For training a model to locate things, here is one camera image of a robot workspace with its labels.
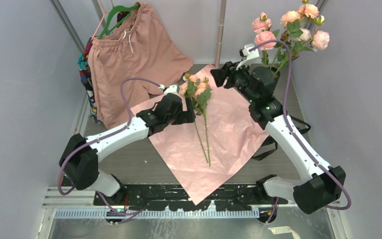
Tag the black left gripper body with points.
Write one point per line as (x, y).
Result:
(180, 112)

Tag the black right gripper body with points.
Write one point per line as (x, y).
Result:
(232, 76)

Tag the peach rose stem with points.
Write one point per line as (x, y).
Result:
(198, 91)

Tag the pink wrapping paper sheet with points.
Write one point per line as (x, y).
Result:
(233, 139)

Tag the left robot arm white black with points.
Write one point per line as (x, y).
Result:
(81, 158)

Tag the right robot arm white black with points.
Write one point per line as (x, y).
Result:
(320, 184)

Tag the black cylindrical vase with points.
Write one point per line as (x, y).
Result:
(275, 74)

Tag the pink artificial rose stem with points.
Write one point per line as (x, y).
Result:
(316, 38)

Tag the pink shorts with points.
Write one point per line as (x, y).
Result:
(128, 65)

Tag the white clothes rack stand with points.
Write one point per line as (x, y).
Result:
(213, 32)

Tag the colourful patterned garment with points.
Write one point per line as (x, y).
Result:
(86, 79)

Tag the pink clothes hanger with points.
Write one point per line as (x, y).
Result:
(101, 12)

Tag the green clothes hanger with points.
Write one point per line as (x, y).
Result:
(113, 14)

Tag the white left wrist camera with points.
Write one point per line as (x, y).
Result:
(172, 89)

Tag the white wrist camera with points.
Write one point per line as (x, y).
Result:
(249, 54)
(172, 89)

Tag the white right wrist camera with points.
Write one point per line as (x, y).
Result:
(249, 54)

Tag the aluminium rail frame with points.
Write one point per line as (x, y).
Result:
(166, 212)

